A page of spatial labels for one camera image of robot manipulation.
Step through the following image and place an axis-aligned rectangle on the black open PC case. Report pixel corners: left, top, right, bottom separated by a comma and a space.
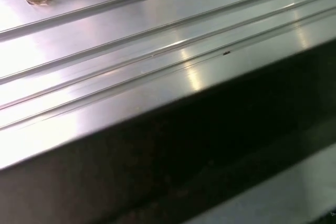
0, 39, 336, 224

